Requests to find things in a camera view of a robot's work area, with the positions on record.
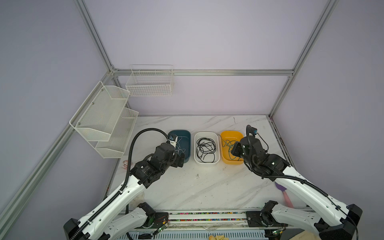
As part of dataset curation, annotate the white cable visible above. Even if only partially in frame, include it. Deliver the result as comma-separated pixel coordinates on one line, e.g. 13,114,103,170
175,136,187,157

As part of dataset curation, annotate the green cable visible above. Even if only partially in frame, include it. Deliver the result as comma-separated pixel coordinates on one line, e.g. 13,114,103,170
221,137,241,161

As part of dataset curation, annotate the black cable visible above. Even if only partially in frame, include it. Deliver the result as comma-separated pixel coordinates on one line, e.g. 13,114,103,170
196,137,217,164

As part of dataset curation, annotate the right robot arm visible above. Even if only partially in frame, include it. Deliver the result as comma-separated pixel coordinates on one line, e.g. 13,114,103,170
231,125,363,240

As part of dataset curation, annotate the yellow plastic bin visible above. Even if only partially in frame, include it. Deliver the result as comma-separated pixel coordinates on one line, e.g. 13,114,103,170
220,131,243,165

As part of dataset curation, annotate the teal plastic bin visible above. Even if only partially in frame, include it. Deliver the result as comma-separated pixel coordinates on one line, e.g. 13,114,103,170
168,130,191,164

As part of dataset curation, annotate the white plastic bin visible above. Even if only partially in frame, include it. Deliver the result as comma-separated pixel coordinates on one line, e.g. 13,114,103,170
193,132,221,166

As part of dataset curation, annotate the pink toy figure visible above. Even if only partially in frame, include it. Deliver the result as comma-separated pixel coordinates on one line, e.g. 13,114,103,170
122,161,129,170

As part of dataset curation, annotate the purple pink spatula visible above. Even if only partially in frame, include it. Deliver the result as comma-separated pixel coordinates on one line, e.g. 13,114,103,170
275,182,294,208

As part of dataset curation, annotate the white mesh two-tier shelf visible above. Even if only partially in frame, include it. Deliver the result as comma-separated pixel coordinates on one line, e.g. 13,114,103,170
69,82,139,159

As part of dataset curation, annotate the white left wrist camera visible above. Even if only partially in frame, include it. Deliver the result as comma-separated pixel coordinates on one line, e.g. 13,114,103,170
167,134,178,148

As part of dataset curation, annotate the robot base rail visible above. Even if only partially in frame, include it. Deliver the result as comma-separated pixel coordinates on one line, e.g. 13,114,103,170
118,210,288,240

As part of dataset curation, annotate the white wire basket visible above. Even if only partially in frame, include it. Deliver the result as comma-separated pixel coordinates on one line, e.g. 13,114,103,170
126,65,174,97

